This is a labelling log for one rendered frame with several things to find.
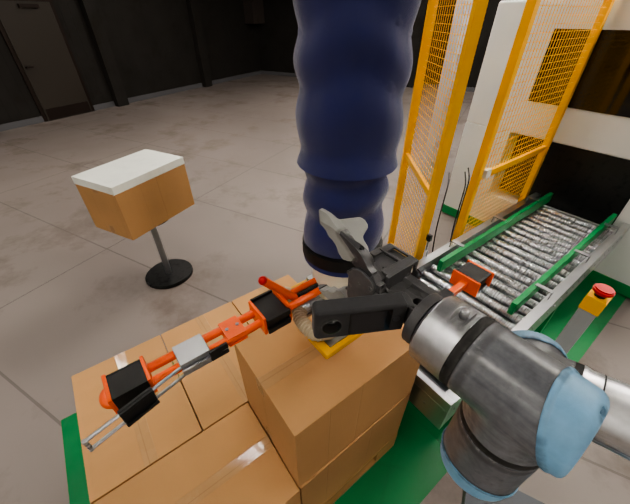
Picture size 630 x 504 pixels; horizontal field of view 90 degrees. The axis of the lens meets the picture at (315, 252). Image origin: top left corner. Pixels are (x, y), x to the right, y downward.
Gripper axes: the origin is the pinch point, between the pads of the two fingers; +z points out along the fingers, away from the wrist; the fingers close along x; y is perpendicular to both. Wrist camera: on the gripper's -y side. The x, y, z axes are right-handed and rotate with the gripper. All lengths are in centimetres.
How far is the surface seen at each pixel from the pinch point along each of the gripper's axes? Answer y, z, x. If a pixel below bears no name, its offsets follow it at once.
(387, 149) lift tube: 27.6, 10.8, 7.7
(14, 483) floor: -108, 106, -158
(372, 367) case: 28, 5, -63
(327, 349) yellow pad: 11.5, 9.0, -44.6
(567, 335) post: 115, -30, -80
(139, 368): -30.3, 23.0, -31.3
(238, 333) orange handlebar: -8.8, 19.2, -32.2
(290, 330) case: 15, 34, -63
